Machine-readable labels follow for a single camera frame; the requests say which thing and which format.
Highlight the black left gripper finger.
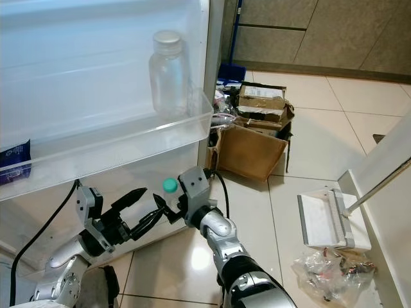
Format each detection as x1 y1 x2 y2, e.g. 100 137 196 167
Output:
134 209 170 241
110 188 147 215

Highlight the teal cap water bottle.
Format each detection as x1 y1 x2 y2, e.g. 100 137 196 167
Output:
162 178 179 195

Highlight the clear fridge door shelf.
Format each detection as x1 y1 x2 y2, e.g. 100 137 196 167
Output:
0 87 214 201

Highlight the open plain brown carton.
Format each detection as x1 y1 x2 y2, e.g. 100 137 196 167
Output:
209 115 295 182

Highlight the blue chocolate bar pack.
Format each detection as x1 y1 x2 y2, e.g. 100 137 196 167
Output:
0 140 33 187

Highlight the clear bottle grey cap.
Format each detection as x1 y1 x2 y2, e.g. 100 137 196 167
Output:
149 30 191 117

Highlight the small carton white label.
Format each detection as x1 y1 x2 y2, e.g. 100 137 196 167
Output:
238 82 290 119

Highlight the white dustpan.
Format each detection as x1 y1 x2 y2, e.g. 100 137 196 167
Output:
297 187 372 251

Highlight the blue mop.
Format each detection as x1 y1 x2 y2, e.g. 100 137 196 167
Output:
220 0 246 85

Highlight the clear plastic rubbish bag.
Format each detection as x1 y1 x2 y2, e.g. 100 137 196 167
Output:
292 247 386 304

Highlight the pale broom stick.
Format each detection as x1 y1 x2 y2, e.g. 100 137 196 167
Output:
344 172 411 216

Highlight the beige kitchen cabinet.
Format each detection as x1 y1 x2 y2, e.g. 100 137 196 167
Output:
222 0 411 84

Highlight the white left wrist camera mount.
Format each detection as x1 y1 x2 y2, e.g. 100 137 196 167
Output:
75 186 105 230

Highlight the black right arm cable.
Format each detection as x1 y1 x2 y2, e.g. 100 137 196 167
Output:
207 168 231 217

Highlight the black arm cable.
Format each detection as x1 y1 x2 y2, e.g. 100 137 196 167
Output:
207 168 231 217
10 180 83 308

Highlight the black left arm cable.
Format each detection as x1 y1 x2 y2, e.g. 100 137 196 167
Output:
10 180 83 308

